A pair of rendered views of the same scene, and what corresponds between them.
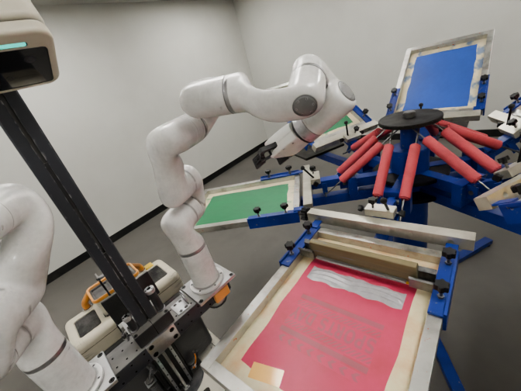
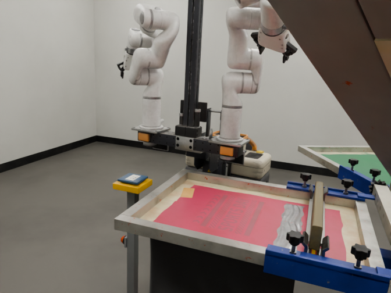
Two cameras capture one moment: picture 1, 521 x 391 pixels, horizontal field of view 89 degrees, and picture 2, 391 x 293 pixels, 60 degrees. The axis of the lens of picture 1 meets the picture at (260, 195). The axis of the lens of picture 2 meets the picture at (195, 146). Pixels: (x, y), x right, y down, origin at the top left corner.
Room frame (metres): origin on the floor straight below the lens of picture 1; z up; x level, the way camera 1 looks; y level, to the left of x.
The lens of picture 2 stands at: (-0.06, -1.08, 1.50)
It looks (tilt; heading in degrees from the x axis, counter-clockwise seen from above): 14 degrees down; 64
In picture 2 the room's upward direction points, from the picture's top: 3 degrees clockwise
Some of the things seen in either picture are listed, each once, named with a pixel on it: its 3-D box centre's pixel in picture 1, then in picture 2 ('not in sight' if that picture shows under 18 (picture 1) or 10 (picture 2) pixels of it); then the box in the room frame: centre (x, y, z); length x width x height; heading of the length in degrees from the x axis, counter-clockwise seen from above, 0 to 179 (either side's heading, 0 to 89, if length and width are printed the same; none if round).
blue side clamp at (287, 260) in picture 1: (301, 247); (323, 196); (0.99, -0.12, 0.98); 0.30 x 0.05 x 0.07; 135
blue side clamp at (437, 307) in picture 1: (444, 285); (322, 270); (0.60, -0.51, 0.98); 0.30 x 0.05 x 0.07; 135
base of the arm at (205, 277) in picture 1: (197, 263); (231, 122); (0.77, 0.28, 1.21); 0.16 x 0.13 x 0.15; 39
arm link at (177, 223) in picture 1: (184, 226); (235, 89); (0.77, 0.27, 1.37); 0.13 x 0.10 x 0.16; 157
